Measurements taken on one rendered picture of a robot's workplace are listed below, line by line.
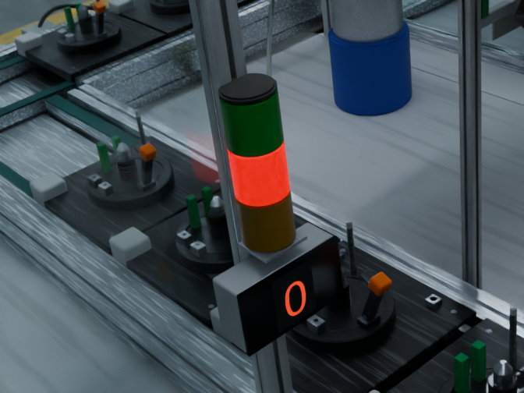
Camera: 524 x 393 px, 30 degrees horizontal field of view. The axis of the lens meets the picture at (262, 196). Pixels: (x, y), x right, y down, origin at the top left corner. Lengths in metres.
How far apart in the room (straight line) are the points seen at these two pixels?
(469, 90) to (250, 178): 0.43
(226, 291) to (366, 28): 1.04
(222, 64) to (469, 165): 0.50
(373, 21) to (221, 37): 1.05
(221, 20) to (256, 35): 1.43
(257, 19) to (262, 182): 1.42
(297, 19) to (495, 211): 0.86
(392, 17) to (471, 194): 0.67
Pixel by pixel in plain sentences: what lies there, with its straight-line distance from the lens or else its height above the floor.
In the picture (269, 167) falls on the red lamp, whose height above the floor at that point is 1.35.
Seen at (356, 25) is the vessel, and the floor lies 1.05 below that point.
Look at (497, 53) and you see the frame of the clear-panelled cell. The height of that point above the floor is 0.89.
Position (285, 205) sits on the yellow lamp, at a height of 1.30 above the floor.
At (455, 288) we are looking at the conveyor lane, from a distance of 1.31.
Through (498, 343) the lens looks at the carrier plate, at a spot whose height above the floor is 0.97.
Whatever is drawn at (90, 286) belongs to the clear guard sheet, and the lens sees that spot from 0.84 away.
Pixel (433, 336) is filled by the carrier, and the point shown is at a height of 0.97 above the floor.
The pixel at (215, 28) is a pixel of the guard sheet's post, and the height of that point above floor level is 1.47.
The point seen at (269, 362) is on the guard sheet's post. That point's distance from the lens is 1.00.
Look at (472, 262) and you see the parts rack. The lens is 1.33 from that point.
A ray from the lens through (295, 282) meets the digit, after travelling 0.91.
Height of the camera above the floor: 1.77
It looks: 32 degrees down
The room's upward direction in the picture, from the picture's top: 8 degrees counter-clockwise
